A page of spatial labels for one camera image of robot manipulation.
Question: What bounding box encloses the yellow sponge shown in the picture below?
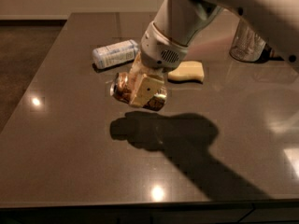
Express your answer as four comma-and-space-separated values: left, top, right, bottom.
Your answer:
168, 61, 205, 82

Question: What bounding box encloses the clear plastic water bottle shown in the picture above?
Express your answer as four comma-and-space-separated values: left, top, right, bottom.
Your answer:
93, 39, 138, 69

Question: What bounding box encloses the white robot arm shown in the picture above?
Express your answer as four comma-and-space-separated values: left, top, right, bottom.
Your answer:
129, 0, 299, 107

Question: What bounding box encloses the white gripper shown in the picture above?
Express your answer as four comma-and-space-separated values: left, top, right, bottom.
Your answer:
128, 21, 188, 108

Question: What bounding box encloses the orange soda can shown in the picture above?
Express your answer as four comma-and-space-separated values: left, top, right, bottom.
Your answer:
110, 72, 167, 111

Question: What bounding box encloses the metal mesh cup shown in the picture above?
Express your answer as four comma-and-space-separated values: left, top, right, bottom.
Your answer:
229, 20, 266, 63

